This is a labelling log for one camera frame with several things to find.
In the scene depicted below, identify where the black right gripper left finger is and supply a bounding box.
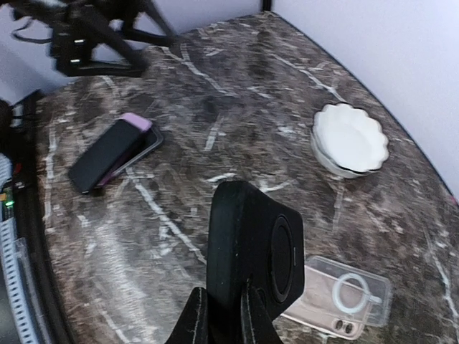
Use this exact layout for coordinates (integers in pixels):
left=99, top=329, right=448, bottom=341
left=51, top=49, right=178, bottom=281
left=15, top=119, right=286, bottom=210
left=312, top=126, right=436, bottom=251
left=168, top=287, right=209, bottom=344

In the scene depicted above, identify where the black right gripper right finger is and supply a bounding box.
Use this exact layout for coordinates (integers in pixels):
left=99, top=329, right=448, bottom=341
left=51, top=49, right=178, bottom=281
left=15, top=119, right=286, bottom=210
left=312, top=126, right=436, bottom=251
left=240, top=277, right=283, bottom=344

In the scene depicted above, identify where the black phone case with ring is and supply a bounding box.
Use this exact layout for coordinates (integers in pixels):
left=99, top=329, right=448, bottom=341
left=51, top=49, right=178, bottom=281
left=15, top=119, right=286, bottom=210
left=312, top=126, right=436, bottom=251
left=206, top=181, right=305, bottom=323

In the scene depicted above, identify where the black smartphone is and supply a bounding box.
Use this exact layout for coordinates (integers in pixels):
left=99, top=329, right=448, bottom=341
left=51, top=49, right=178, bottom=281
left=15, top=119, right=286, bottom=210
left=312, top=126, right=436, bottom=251
left=68, top=117, right=142, bottom=194

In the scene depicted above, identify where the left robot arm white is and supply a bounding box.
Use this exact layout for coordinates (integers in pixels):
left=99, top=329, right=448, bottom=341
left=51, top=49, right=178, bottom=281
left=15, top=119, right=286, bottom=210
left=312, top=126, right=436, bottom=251
left=1, top=0, right=176, bottom=77

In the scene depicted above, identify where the pink phone case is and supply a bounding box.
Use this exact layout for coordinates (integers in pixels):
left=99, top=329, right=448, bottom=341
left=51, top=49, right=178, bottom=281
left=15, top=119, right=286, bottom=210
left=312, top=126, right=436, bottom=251
left=283, top=266, right=370, bottom=340

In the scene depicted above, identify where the clear phone case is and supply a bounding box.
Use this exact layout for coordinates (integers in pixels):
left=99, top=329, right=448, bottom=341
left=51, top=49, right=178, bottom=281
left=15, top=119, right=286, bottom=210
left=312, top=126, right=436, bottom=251
left=299, top=256, right=392, bottom=327

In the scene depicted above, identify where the silver smartphone under purple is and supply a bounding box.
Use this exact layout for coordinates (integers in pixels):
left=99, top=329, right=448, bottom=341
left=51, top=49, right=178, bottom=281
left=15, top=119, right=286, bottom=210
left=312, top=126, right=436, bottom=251
left=104, top=125, right=164, bottom=183

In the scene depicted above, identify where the white scalloped ceramic bowl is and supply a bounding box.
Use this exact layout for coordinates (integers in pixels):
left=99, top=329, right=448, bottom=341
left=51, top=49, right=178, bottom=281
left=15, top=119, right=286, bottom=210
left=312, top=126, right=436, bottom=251
left=310, top=103, right=389, bottom=179

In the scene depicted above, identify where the green circuit board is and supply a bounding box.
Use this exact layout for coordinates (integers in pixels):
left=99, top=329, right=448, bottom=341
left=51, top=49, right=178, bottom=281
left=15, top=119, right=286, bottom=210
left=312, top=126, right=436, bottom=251
left=0, top=181, right=14, bottom=221

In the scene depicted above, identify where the white slotted cable duct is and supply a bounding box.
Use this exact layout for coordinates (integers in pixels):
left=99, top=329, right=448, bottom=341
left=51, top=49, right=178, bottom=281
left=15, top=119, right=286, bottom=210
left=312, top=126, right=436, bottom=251
left=0, top=153, right=40, bottom=344

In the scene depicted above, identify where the black frame post right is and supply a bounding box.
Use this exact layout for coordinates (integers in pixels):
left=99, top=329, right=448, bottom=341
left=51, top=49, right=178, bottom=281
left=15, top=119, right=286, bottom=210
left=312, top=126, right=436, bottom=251
left=261, top=0, right=273, bottom=11

